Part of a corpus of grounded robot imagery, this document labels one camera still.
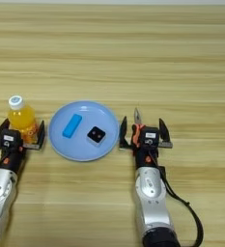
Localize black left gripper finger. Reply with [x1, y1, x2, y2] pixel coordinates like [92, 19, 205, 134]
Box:
[0, 118, 11, 150]
[36, 120, 46, 151]

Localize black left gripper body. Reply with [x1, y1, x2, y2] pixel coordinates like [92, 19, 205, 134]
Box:
[0, 141, 46, 172]

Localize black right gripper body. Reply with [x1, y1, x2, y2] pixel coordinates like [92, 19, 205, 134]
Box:
[118, 141, 174, 171]

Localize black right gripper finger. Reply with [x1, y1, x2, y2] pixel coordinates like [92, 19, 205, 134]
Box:
[157, 118, 172, 145]
[118, 116, 129, 149]

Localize orange juice bottle white cap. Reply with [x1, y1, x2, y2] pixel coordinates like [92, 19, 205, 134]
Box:
[7, 95, 40, 145]

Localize black cube with white base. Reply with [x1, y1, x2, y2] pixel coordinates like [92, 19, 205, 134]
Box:
[86, 125, 107, 148]

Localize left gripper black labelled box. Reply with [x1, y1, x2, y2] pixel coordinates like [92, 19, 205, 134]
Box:
[1, 128, 23, 149]

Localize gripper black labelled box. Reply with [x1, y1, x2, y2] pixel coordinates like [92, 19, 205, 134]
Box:
[1, 128, 23, 149]
[139, 126, 161, 148]

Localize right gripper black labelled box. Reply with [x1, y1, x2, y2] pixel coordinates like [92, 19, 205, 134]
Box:
[139, 126, 161, 148]

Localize blue rectangular block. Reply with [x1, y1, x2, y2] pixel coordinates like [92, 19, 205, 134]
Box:
[62, 113, 83, 139]

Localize light blue round plate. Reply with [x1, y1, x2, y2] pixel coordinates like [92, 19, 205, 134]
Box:
[48, 100, 121, 162]

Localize orange handled pliers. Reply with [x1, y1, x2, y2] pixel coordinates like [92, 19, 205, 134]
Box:
[130, 107, 148, 149]

